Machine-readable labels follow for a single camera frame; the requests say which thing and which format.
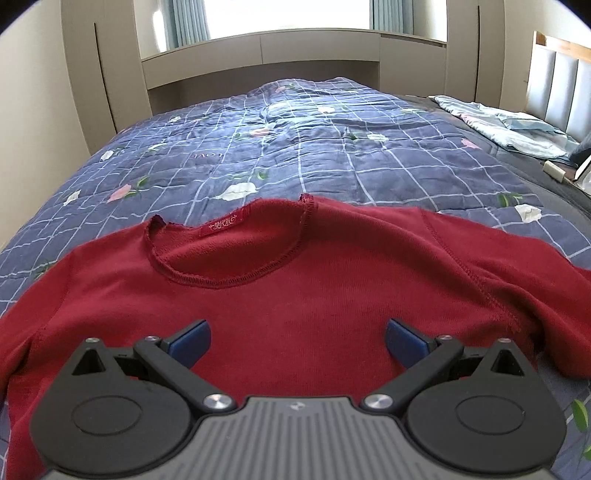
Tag red knit sweater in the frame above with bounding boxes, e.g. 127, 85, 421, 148
1, 195, 590, 479

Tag small white box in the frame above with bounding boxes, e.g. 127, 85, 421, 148
543, 161, 566, 183

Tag light blue floral pillow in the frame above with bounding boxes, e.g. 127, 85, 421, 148
430, 95, 579, 162

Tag blue plaid floral quilt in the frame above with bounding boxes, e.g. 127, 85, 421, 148
0, 76, 591, 480

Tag beige wardrobe window unit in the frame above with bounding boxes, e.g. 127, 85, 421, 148
61, 1, 507, 152

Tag padded grey wooden headboard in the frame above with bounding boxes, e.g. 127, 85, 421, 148
526, 31, 590, 141

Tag teal left curtain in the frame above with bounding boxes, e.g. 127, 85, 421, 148
161, 0, 211, 49

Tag teal curtain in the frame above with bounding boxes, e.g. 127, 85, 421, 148
161, 0, 211, 49
370, 0, 414, 34

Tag teal right curtain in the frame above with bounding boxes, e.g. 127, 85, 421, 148
370, 0, 414, 34

